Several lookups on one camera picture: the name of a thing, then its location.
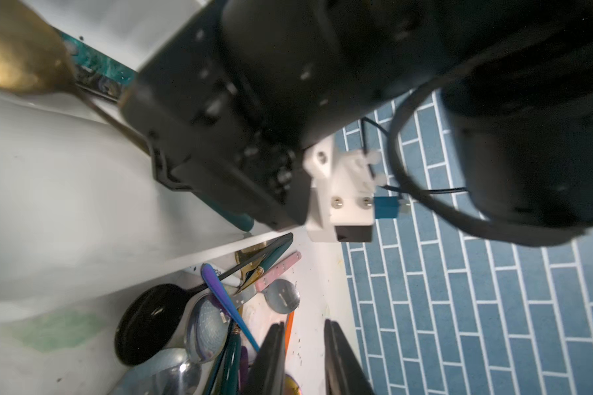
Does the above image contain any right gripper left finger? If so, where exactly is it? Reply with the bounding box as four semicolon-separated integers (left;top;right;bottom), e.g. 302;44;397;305
241;323;286;395

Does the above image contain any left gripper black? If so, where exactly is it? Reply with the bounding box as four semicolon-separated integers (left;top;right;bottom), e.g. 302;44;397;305
121;1;455;230

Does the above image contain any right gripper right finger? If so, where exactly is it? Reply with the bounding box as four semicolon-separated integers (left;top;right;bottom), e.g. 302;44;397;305
324;319;375;395

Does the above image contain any silver spoon green marbled handle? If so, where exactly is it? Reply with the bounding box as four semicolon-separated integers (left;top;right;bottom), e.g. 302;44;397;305
56;29;136;102

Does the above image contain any white plastic storage box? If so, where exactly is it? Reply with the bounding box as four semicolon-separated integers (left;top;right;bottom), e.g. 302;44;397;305
0;92;274;324

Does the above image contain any gold spoon dark green handle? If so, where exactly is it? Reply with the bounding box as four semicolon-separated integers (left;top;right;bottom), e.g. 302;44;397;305
0;1;150;155

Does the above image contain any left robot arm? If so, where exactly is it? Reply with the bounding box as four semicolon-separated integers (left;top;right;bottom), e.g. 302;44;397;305
120;1;593;247

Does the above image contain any orange spoon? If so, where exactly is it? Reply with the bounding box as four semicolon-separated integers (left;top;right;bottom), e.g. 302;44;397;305
284;311;295;353

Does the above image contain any long silver spoon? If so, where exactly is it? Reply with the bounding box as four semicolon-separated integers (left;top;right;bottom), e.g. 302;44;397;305
184;294;231;364

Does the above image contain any small silver spoon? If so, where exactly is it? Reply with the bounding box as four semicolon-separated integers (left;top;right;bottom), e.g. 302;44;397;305
109;348;202;395

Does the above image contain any rainbow iridescent spoon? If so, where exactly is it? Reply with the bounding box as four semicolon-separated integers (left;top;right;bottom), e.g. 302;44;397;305
200;263;260;352

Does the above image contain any black spoon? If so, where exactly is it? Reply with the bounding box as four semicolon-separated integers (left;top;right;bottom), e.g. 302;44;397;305
114;283;209;366

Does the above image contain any blue green handled spoon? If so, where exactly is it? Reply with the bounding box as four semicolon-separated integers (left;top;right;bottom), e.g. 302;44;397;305
203;323;241;395

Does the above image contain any silver spoon pink handle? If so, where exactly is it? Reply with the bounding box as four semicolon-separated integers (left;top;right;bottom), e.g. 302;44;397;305
231;251;301;314

